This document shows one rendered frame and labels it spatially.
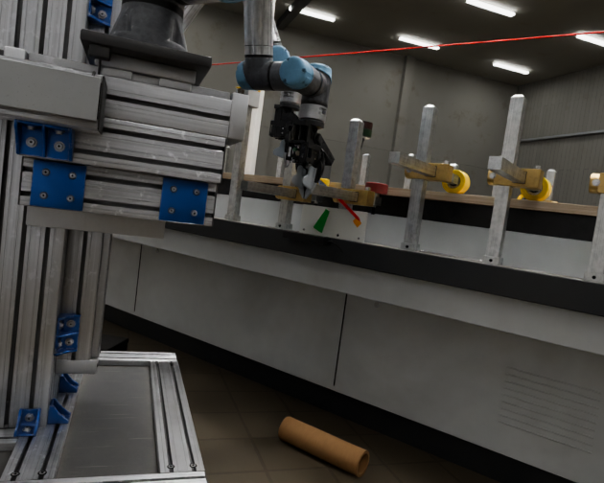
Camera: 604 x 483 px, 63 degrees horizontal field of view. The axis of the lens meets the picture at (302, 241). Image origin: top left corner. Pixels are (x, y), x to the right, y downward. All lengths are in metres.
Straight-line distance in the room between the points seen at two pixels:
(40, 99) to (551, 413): 1.54
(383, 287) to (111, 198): 0.92
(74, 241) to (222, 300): 1.18
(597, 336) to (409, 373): 0.65
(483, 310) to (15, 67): 1.24
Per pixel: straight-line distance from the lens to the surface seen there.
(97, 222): 1.12
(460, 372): 1.77
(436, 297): 1.54
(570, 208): 1.63
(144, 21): 1.03
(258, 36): 1.37
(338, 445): 1.66
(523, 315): 1.48
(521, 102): 1.51
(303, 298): 2.02
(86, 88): 0.88
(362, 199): 1.62
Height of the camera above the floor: 0.79
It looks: 4 degrees down
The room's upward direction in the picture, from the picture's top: 8 degrees clockwise
